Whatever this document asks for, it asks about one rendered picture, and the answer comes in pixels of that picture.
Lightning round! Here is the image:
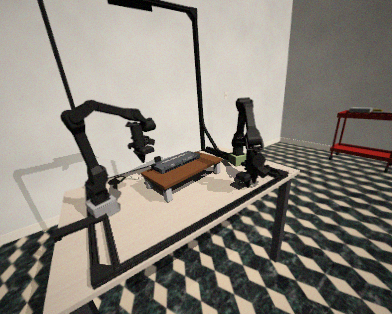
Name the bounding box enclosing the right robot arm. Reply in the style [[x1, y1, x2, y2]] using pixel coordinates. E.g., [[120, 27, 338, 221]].
[[60, 100, 156, 206]]

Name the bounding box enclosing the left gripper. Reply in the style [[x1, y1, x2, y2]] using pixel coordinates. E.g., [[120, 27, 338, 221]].
[[236, 159, 258, 188]]

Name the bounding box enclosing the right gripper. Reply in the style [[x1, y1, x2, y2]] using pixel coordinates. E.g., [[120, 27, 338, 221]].
[[128, 134, 154, 163]]

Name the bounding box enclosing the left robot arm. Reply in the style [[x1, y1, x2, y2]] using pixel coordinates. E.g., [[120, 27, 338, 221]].
[[232, 97, 270, 178]]

